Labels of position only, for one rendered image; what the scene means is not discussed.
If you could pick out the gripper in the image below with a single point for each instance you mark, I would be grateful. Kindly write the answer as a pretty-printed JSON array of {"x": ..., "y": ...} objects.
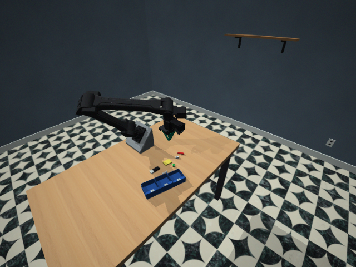
[{"x": 168, "y": 134}]

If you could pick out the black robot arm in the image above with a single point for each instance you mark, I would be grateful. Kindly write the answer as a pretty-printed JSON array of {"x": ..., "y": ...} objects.
[{"x": 92, "y": 103}]

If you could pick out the yellow sticky note pad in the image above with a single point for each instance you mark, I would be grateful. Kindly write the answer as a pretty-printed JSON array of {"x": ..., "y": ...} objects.
[{"x": 167, "y": 162}]

